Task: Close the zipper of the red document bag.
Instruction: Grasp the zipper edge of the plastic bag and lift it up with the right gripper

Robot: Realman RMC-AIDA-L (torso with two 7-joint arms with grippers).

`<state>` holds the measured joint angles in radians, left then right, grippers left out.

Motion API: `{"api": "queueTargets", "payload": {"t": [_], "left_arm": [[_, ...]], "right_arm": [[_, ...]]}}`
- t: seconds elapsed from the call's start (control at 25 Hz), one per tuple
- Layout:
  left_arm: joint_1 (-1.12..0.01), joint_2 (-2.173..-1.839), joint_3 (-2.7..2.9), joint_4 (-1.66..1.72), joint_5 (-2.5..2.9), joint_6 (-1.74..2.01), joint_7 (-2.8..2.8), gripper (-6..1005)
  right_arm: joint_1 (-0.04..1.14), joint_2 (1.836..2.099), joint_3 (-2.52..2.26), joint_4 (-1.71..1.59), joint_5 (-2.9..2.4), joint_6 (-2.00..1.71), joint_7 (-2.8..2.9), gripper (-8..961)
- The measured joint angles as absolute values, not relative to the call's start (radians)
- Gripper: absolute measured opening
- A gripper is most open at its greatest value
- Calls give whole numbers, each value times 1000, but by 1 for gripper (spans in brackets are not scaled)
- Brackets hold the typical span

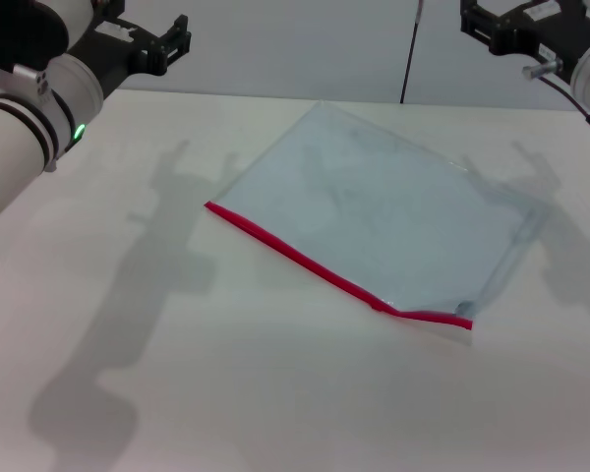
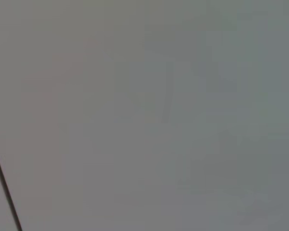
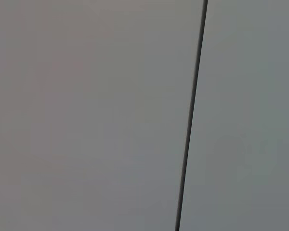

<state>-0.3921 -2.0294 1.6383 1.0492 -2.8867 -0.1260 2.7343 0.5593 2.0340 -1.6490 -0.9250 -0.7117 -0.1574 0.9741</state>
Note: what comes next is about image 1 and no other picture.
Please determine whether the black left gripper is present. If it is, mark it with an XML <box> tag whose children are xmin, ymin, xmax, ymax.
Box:
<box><xmin>67</xmin><ymin>14</ymin><xmax>193</xmax><ymax>100</ymax></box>

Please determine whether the silver metal cable connector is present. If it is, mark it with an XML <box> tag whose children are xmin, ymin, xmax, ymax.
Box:
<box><xmin>521</xmin><ymin>57</ymin><xmax>562</xmax><ymax>81</ymax></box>

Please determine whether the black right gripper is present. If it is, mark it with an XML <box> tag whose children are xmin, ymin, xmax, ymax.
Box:
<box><xmin>459</xmin><ymin>0</ymin><xmax>590</xmax><ymax>76</ymax></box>

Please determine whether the black cable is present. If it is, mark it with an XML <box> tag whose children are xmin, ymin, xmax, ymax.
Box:
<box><xmin>399</xmin><ymin>0</ymin><xmax>425</xmax><ymax>105</ymax></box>

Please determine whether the dark red cable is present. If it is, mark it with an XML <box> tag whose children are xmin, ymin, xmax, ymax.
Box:
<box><xmin>540</xmin><ymin>74</ymin><xmax>590</xmax><ymax>145</ymax></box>

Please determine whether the left wrist camera housing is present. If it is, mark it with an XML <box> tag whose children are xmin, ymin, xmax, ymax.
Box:
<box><xmin>0</xmin><ymin>0</ymin><xmax>97</xmax><ymax>68</ymax></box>

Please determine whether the transparent document bag red zipper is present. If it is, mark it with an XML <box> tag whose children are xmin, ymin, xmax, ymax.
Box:
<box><xmin>205</xmin><ymin>100</ymin><xmax>555</xmax><ymax>346</ymax></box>

